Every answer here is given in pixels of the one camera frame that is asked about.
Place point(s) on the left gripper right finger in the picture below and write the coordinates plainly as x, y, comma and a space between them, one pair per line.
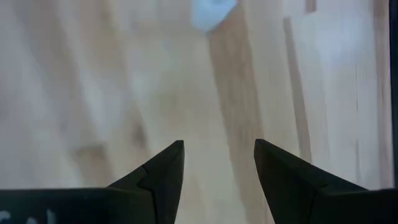
311, 199

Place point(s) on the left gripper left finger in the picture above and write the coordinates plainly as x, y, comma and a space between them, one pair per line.
140, 202

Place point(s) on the black aluminium table frame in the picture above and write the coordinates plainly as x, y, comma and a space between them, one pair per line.
394, 93

